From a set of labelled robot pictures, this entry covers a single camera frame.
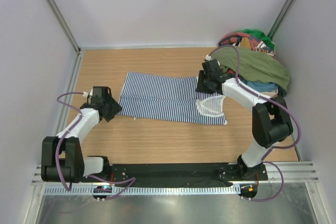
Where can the slotted cable duct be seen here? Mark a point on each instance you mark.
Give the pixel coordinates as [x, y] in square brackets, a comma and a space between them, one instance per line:
[136, 191]

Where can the teal blue garment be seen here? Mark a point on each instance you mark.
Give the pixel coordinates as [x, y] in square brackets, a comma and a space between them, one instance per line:
[262, 87]

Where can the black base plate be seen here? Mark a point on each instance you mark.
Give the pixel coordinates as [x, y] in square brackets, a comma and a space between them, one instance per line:
[185, 175]

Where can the red patterned garment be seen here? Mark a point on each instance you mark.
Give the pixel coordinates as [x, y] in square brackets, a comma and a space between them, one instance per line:
[248, 41]

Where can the blue white striped tank top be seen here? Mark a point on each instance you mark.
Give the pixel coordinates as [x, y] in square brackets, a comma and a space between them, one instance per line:
[170, 99]

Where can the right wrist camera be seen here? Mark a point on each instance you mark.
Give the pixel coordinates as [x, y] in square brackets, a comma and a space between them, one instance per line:
[208, 58]

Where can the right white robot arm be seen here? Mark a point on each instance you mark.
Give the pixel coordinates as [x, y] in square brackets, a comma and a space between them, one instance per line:
[271, 123]

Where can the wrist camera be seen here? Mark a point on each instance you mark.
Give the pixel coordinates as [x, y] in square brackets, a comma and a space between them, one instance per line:
[87, 94]
[208, 58]

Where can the olive green tank top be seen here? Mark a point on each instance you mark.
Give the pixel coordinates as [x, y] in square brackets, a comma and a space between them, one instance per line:
[252, 66]

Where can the bright green garment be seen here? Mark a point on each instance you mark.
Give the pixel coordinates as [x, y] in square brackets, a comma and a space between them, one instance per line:
[258, 34]

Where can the white plastic tray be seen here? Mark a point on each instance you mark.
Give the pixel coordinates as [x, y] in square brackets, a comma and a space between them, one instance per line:
[272, 93]

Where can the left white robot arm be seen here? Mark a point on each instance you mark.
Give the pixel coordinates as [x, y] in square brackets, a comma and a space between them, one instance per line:
[61, 155]

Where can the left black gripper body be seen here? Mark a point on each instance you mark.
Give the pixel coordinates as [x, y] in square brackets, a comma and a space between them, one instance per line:
[113, 108]

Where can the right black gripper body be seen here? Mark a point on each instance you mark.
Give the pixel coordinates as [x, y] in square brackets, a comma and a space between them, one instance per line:
[203, 83]

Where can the left aluminium frame post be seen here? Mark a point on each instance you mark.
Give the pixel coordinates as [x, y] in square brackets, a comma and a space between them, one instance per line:
[60, 19]

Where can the right aluminium frame post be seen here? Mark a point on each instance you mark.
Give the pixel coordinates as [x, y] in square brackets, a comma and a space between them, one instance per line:
[280, 17]

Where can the aluminium frame post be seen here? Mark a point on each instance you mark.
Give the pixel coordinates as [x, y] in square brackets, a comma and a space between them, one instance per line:
[280, 17]
[60, 19]

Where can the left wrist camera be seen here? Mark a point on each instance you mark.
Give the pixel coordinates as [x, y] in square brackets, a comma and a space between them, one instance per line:
[87, 94]

